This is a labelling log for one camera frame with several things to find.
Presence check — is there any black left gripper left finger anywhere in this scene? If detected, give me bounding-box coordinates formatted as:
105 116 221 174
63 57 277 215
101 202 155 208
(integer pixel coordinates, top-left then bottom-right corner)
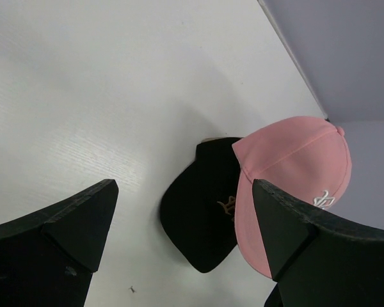
0 179 118 307

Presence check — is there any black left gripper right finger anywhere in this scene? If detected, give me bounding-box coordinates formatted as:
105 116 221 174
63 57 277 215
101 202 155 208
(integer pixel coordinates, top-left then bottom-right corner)
252 180 384 306

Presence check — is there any pink cap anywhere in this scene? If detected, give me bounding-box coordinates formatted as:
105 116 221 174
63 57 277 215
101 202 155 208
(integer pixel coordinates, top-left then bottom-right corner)
232 116 352 278

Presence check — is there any black cap with sport text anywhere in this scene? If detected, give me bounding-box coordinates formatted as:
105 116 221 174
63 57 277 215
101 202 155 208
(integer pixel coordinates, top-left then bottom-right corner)
159 138 241 273

